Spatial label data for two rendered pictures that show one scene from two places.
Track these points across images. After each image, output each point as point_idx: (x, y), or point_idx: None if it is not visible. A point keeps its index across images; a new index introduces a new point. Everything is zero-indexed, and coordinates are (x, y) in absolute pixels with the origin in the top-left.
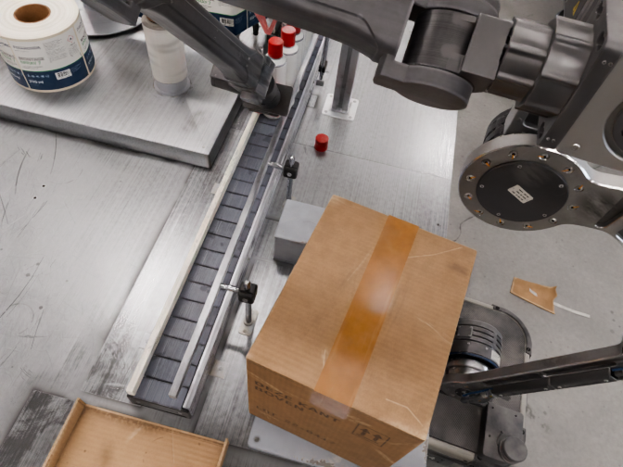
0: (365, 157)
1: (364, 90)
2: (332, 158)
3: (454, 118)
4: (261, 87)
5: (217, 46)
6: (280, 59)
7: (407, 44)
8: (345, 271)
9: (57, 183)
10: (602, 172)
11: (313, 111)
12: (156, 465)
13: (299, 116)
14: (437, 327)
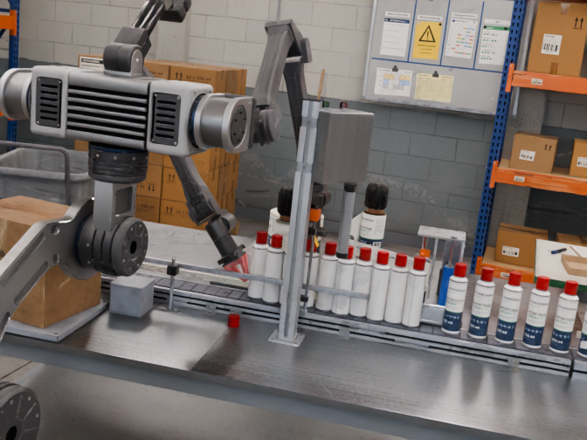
0: (221, 340)
1: (315, 350)
2: (218, 327)
3: (282, 388)
4: (190, 206)
5: (172, 157)
6: (256, 244)
7: None
8: (51, 209)
9: (199, 261)
10: (67, 220)
11: (278, 327)
12: None
13: (261, 312)
14: (6, 216)
